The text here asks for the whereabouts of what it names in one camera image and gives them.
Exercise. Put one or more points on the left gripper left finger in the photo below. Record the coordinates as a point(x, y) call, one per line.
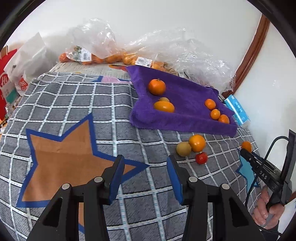
point(59, 220)

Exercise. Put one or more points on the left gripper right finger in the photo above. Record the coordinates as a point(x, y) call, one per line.
point(231, 220)

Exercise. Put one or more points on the small red tomato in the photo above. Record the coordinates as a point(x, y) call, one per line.
point(201, 158)

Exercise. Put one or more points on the large orange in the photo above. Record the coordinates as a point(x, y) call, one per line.
point(197, 143)

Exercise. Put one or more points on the small orange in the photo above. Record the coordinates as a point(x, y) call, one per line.
point(210, 104)
point(224, 119)

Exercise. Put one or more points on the oval yellow orange fruit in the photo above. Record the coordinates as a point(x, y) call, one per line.
point(164, 106)

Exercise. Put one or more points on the yellow green small fruit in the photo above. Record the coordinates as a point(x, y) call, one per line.
point(164, 99)

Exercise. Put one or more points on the medium orange with stem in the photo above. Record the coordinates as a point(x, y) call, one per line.
point(157, 87)

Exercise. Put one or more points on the person's right hand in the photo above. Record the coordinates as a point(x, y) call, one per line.
point(263, 217)

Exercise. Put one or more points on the blue tissue pack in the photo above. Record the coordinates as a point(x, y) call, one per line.
point(239, 113)

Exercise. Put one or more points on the grey checked blanket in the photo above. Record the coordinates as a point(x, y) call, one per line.
point(65, 128)

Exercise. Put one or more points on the red paper gift bag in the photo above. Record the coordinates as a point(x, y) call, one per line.
point(8, 90)

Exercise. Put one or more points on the purple towel covered tray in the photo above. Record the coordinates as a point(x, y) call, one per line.
point(190, 115)

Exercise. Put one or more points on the clear bag of red fruit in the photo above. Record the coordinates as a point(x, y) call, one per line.
point(201, 66)

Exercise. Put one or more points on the white plastic shopping bag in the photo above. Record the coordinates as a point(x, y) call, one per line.
point(29, 62)

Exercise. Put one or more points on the clear bag of kumquats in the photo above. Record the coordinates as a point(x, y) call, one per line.
point(158, 48)

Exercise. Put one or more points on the clear bag of oranges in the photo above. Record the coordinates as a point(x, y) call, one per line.
point(92, 42)

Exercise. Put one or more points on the brown wooden door frame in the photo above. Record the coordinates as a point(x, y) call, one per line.
point(250, 55)

